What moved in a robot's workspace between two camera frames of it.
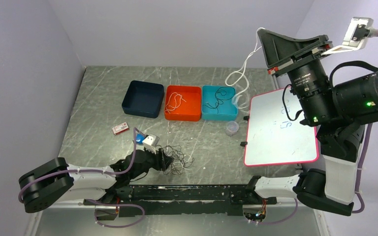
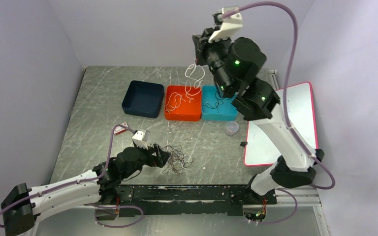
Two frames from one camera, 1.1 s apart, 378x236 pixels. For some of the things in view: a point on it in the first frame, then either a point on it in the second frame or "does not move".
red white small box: [121, 128] does not move
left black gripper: [162, 160] does not move
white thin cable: [174, 97] does not move
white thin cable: [240, 71] → [196, 74]
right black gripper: [276, 47] → [202, 45]
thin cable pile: [180, 161] does not move
